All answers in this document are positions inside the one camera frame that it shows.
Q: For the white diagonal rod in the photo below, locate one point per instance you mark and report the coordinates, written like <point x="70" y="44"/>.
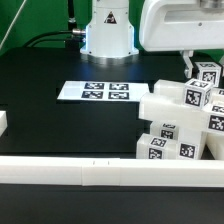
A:
<point x="19" y="11"/>

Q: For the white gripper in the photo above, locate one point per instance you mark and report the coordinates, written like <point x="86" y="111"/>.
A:
<point x="182" y="25"/>

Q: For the white chair back frame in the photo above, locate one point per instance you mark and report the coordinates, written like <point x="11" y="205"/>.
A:
<point x="166" y="105"/>

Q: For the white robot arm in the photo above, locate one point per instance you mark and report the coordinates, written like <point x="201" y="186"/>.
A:
<point x="109" y="34"/>

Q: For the white U-shaped fence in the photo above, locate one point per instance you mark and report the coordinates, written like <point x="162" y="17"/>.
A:
<point x="111" y="172"/>

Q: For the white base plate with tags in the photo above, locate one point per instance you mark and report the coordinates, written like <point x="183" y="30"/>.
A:
<point x="103" y="91"/>

